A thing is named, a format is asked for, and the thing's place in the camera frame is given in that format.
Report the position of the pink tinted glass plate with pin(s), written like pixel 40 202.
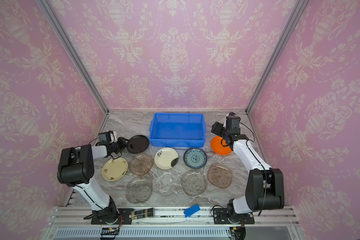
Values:
pixel 219 175

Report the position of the brown tinted glass plate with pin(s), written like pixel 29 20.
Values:
pixel 141 164

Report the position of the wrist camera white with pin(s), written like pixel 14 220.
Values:
pixel 232 121
pixel 107 137

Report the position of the orange round plate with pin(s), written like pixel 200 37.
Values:
pixel 218 145

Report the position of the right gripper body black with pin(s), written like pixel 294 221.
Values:
pixel 217 130

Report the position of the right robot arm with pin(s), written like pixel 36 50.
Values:
pixel 265 184

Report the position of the black round plate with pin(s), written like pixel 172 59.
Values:
pixel 137 144

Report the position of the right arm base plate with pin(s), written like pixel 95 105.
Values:
pixel 223 216

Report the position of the small circuit board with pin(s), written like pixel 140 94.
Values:
pixel 110 231

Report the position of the clear glass plate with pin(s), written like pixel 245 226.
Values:
pixel 166 184
pixel 139 190
pixel 194 182

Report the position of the aluminium rail frame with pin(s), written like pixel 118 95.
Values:
pixel 170 223

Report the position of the teal blue patterned plate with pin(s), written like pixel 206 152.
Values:
pixel 195 158

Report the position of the yellow floral plate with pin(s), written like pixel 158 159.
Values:
pixel 114 170

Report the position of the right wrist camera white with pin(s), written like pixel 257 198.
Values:
pixel 232 121

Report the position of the blue card on rail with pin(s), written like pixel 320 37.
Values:
pixel 192 210

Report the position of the black cylinder on rail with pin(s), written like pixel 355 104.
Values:
pixel 140 214

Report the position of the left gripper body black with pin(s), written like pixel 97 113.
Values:
pixel 120 145

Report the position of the cream plate with black patch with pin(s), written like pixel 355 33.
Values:
pixel 166 158

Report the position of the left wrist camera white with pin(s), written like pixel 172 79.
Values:
pixel 107 137

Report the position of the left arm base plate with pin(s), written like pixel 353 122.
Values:
pixel 120 216

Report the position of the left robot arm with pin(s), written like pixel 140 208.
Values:
pixel 76 169

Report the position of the blue plastic bin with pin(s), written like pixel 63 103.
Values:
pixel 178 130

